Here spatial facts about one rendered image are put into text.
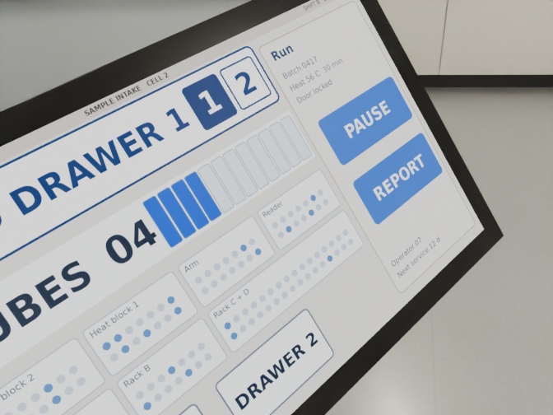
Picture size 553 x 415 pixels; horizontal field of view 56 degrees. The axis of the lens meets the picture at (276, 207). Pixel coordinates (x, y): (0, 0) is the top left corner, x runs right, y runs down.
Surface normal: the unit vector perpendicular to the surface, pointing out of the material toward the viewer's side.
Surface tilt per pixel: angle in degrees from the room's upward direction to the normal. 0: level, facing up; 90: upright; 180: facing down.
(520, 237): 0
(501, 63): 90
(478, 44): 90
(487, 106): 0
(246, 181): 50
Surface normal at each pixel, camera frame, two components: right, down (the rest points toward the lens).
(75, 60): -0.18, 0.68
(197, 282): 0.45, -0.13
